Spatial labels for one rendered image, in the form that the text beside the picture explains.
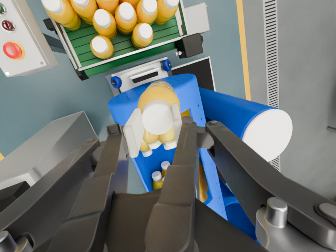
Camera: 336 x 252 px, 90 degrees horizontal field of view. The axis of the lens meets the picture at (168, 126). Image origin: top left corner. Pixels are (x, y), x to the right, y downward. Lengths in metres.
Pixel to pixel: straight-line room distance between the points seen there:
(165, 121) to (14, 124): 1.78
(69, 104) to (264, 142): 1.51
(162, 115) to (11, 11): 0.47
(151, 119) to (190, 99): 0.26
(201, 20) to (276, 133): 0.61
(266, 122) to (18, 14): 0.90
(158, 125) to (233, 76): 1.81
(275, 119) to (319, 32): 1.91
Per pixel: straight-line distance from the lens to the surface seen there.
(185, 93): 0.44
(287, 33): 2.38
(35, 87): 1.78
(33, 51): 0.57
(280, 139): 0.98
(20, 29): 0.58
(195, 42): 0.68
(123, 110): 0.44
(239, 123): 0.86
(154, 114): 0.20
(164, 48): 0.75
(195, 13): 0.85
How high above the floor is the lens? 1.63
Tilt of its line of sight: 66 degrees down
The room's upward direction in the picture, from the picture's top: 143 degrees clockwise
